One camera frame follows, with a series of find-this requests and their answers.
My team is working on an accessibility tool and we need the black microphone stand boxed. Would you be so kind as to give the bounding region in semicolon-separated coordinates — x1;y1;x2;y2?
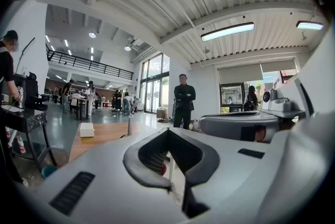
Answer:
15;37;36;75

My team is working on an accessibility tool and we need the cardboard box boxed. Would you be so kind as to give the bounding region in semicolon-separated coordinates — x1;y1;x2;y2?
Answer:
156;108;169;120

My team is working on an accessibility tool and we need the person's right hand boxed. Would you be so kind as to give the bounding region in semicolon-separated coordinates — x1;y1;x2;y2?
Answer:
255;125;267;142

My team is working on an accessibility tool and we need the red label bottle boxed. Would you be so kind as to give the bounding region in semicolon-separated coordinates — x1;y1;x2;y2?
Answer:
16;133;27;154

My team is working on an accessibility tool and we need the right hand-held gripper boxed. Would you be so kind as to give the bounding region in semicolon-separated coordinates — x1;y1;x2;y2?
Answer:
198;89;306;143

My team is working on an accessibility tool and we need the wide grey roller blind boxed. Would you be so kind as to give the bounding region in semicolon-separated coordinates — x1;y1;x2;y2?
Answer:
217;63;264;85

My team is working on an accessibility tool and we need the black office chair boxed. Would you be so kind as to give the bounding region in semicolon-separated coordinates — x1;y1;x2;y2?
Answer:
24;71;48;111

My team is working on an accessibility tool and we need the narrow grey roller blind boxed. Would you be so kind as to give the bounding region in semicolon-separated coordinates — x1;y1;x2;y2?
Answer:
260;59;298;73

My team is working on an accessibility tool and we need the tall wooden-top table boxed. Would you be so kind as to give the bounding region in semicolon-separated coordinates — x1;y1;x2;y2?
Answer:
75;97;93;121

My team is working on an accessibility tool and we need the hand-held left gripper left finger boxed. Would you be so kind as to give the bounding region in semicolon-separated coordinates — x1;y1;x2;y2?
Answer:
15;127;189;224

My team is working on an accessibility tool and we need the long ceiling light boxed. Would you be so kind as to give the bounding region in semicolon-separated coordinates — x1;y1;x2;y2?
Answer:
296;20;325;31
200;21;255;42

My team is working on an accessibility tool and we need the black table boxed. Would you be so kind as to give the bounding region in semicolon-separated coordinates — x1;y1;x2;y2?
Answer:
0;104;58;172

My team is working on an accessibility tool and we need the black balcony railing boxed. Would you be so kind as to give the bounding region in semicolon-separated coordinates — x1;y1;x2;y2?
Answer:
46;49;135;81

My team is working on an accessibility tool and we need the white box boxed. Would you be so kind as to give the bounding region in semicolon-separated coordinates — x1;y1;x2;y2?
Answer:
79;122;95;138

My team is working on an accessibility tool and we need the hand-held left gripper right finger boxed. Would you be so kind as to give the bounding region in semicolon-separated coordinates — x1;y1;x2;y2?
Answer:
168;127;286;224

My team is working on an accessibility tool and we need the tall glass window wall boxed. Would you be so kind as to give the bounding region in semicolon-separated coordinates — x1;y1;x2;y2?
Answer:
139;53;171;114

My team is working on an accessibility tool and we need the teal bucket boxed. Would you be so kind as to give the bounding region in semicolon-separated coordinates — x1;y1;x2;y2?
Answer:
41;165;58;180

